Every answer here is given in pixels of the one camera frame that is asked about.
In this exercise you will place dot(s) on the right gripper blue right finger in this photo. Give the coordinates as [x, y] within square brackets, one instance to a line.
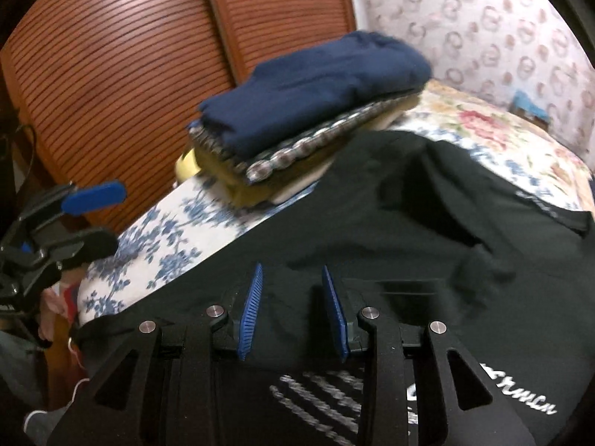
[336, 313]

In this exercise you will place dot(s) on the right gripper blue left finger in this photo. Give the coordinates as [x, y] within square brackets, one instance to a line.
[248, 320]

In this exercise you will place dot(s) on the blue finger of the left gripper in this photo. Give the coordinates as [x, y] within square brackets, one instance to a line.
[82, 247]
[97, 197]

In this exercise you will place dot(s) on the black t-shirt white print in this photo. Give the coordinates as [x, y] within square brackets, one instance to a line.
[514, 275]

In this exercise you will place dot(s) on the blue floral white quilt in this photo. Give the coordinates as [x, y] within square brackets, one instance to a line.
[194, 221]

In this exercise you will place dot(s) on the wooden louvered wardrobe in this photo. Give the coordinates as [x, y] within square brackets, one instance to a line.
[110, 85]

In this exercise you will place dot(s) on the folded navy blue garment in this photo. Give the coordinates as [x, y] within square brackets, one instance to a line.
[289, 95]

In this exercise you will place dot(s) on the pink floral beige blanket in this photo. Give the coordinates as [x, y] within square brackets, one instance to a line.
[534, 148]

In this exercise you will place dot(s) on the blue tissue box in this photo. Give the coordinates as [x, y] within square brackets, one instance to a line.
[522, 106]

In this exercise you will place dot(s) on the circle patterned headboard cover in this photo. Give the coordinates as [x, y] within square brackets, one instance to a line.
[497, 49]

